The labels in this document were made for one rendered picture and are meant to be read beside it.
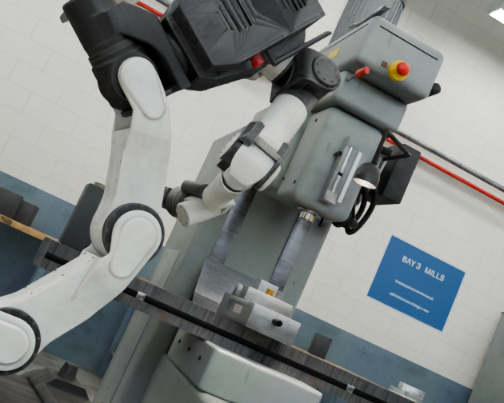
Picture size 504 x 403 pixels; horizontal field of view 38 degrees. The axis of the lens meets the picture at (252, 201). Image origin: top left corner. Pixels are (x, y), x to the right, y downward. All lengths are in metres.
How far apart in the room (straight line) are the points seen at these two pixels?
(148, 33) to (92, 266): 0.53
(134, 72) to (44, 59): 4.88
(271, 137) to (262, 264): 1.04
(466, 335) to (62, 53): 4.62
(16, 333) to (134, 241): 0.31
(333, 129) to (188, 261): 0.72
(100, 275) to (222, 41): 0.57
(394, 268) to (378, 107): 4.94
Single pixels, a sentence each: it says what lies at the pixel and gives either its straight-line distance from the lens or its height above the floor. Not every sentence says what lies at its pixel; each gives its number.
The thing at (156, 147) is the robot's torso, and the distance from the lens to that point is 1.66.
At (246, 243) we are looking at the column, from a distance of 2.61.
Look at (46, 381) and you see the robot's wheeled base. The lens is 1.87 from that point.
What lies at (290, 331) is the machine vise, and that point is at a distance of 2.08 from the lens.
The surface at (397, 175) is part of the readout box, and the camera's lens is 2.65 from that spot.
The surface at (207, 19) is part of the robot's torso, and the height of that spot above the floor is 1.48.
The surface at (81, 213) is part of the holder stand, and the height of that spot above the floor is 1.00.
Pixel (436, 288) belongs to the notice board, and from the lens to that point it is 7.38.
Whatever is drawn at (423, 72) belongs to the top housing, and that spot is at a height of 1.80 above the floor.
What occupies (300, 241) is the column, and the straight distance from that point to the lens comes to 2.67.
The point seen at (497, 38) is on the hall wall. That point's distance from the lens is 7.96.
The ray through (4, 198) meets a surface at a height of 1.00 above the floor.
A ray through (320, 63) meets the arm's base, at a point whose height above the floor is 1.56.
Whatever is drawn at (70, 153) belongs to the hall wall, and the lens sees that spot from 6.38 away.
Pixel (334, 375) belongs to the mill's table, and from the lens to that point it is 2.24.
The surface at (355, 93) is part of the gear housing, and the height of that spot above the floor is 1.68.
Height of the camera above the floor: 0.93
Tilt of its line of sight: 8 degrees up
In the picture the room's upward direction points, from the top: 24 degrees clockwise
